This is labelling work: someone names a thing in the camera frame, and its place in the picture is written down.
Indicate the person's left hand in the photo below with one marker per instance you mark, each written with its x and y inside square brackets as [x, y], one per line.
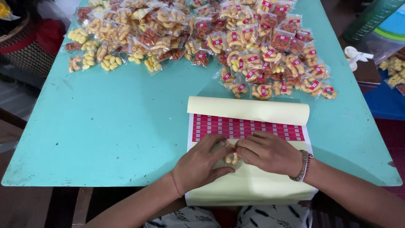
[196, 166]

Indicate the person's right hand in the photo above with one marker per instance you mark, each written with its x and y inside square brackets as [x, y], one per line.
[272, 155]

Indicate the clear curled snack packet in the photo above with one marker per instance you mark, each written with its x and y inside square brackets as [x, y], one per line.
[231, 157]

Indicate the yellow sheet of red stickers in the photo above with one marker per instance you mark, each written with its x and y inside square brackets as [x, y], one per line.
[253, 183]

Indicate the white leaf-print clothing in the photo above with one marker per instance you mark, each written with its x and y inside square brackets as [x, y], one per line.
[272, 217]

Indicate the pile of red-labelled snack packets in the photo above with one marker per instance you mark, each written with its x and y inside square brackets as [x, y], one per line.
[269, 47]

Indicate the blue plastic crate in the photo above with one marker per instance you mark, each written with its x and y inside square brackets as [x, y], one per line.
[387, 101]

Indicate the white plastic tool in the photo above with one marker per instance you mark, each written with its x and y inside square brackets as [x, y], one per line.
[356, 57]

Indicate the clear bag of snack packets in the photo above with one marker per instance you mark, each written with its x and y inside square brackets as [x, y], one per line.
[394, 68]

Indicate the pile of unlabelled snack packets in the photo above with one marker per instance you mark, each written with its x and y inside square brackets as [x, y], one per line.
[126, 31]

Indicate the green cylindrical container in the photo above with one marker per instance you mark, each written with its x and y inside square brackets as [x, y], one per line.
[368, 19]

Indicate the red cloth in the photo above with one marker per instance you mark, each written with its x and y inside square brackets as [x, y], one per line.
[50, 34]

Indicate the woven patterned basket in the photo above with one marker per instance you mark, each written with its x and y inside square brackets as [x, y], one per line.
[25, 47]

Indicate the yellow plastic bag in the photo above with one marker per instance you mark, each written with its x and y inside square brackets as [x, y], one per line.
[4, 10]

